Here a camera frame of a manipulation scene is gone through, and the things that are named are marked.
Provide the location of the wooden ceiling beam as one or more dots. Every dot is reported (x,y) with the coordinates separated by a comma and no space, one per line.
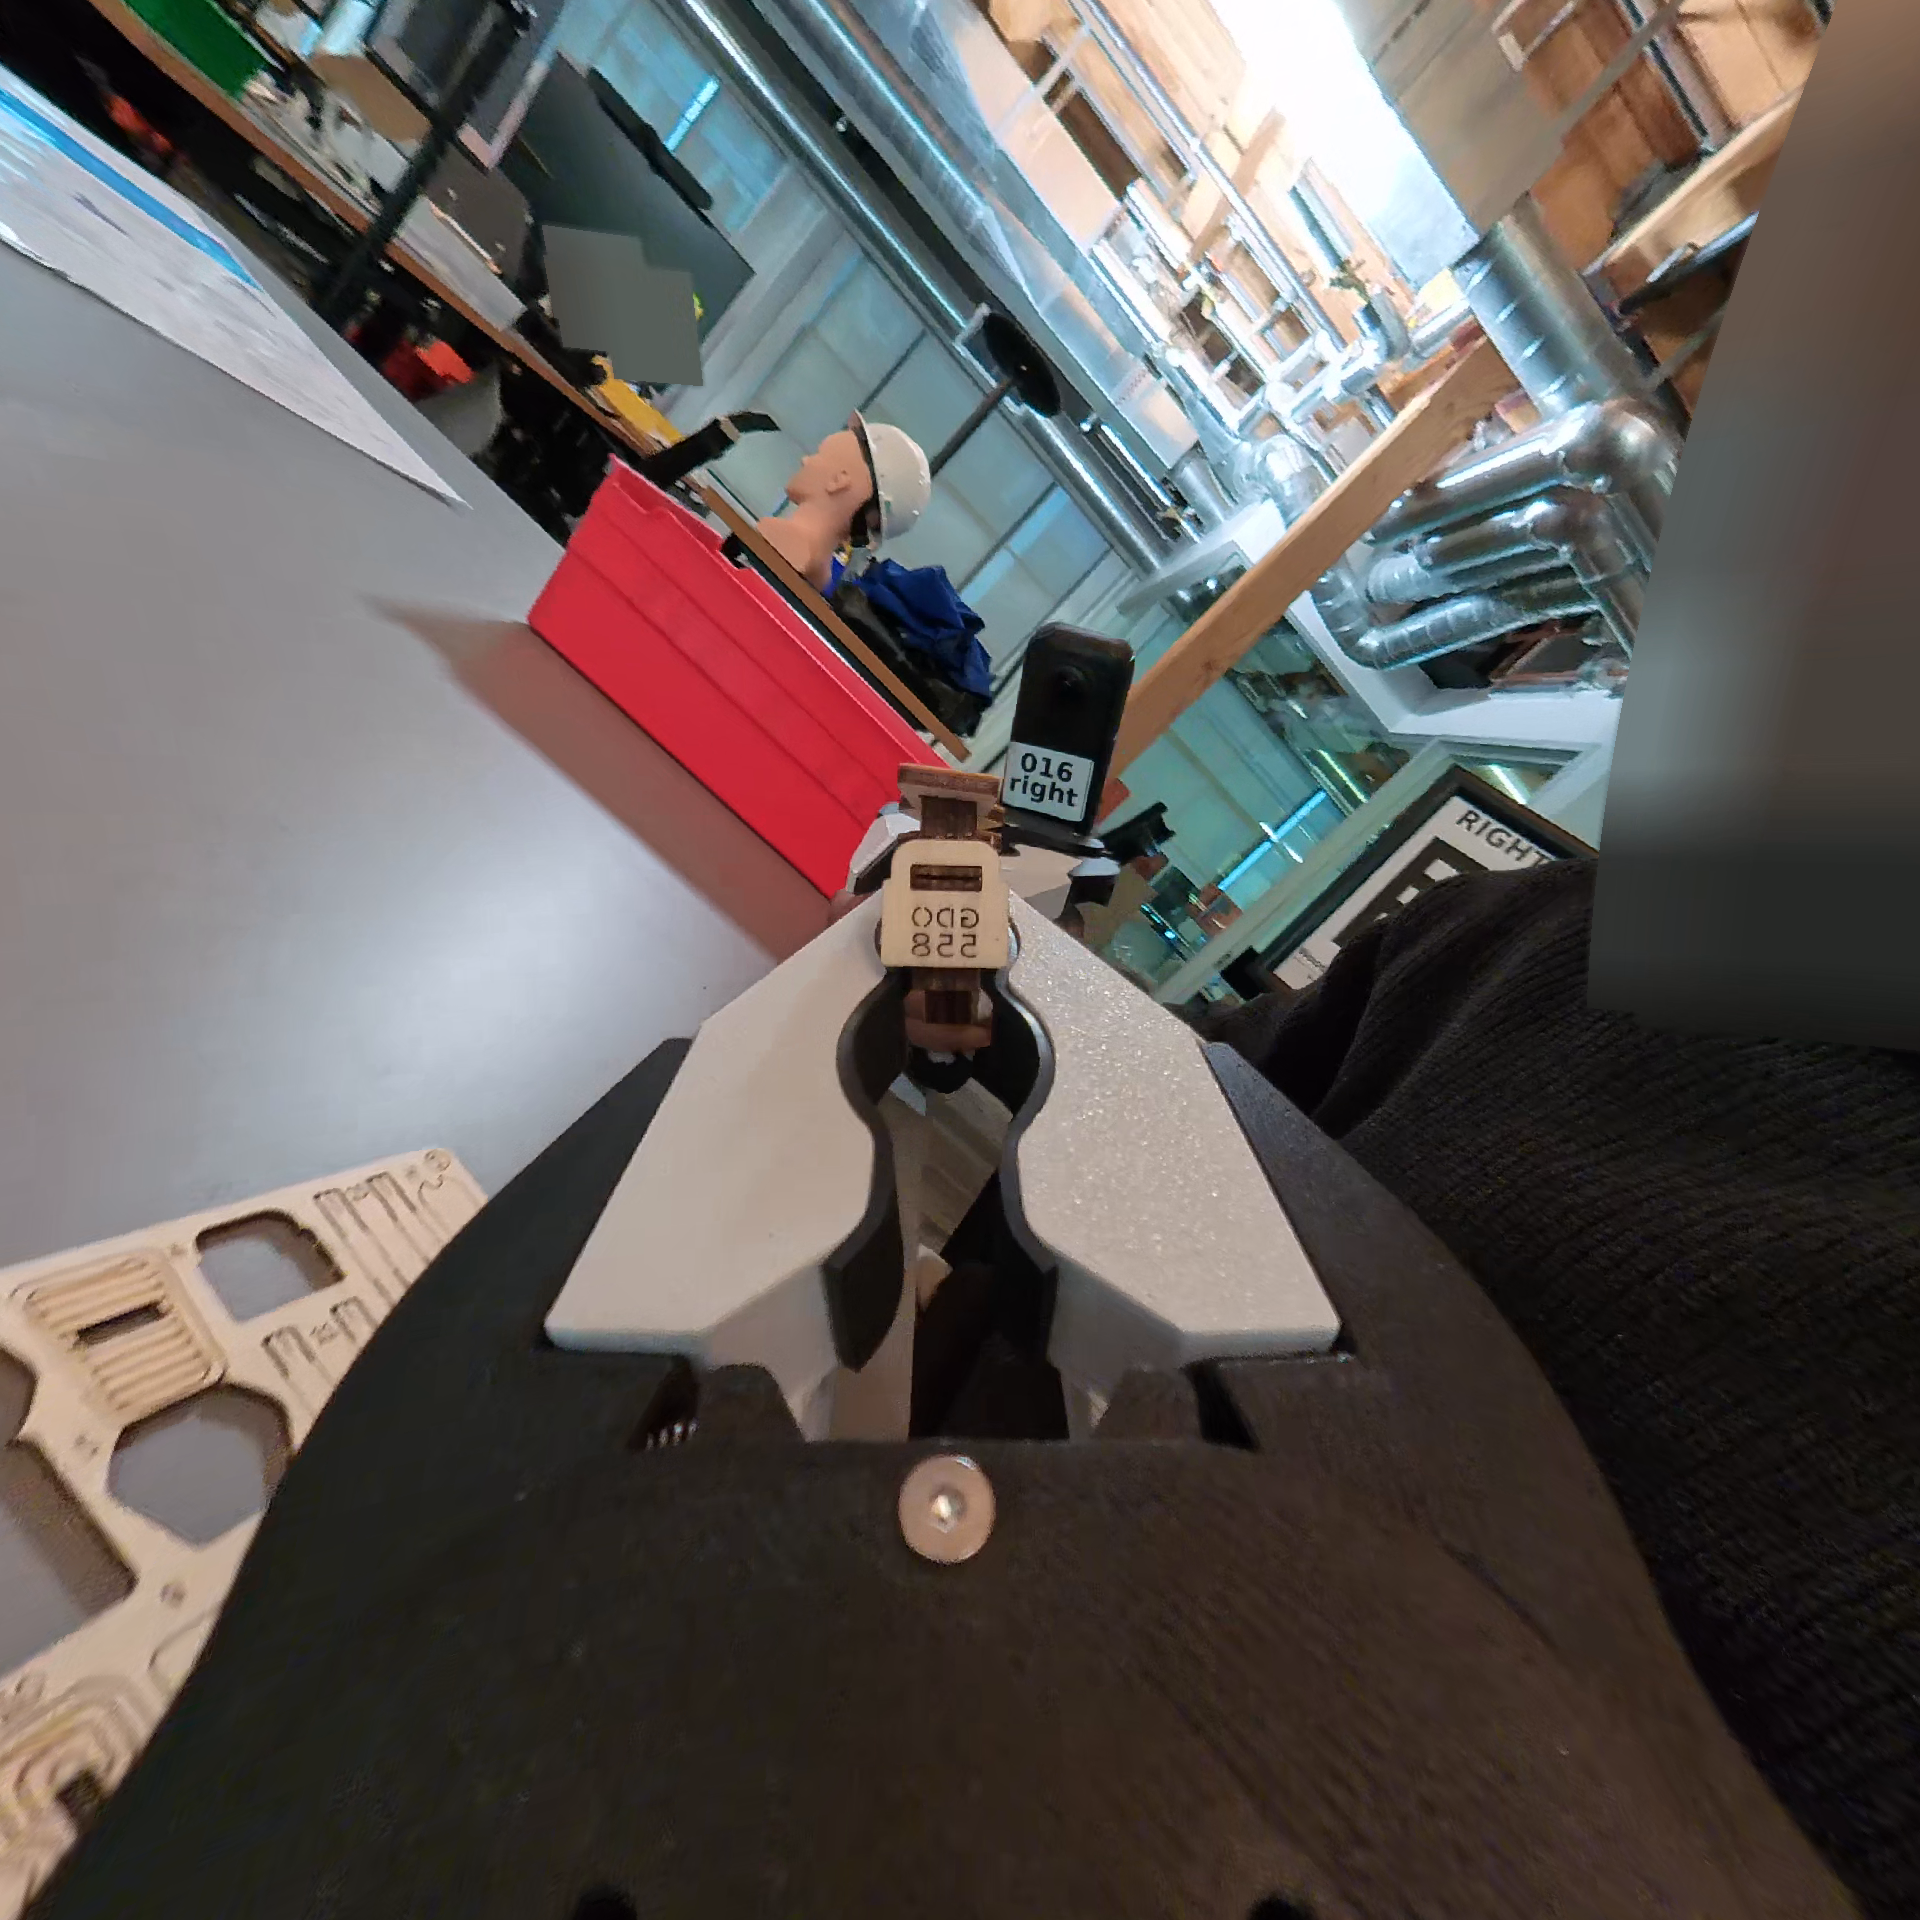
(1320,510)

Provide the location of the mannequin head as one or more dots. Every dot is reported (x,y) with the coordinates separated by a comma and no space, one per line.
(822,494)

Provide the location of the blue jacket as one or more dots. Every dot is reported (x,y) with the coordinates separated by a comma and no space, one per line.
(931,628)

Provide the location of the black monitor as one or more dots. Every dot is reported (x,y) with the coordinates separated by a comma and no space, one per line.
(599,136)

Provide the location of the black framed sign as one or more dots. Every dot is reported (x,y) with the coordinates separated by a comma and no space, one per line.
(1478,854)

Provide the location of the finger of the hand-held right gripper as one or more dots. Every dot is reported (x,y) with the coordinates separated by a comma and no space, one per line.
(868,854)

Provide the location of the blue and white printed sheet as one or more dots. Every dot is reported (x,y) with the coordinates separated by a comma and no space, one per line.
(150,253)

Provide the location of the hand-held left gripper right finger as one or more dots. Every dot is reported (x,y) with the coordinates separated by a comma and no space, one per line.
(1184,1185)

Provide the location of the small laser-cut wooden piece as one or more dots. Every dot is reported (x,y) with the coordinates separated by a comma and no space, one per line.
(942,922)

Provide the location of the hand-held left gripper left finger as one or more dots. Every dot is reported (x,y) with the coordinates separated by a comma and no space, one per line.
(706,1185)

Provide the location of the white hard hat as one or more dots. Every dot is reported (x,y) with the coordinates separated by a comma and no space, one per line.
(898,465)

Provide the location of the single wooden puzzle sheet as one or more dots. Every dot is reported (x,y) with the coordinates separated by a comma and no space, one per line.
(247,1357)

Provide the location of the black disc lamp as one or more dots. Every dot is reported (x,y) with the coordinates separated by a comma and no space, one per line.
(1013,358)

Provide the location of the grey desk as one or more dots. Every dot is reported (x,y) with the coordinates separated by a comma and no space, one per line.
(301,825)

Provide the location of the red plastic bin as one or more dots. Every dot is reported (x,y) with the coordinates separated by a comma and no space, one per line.
(706,661)

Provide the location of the metal ventilation ducts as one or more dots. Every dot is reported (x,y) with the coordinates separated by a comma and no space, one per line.
(1547,494)

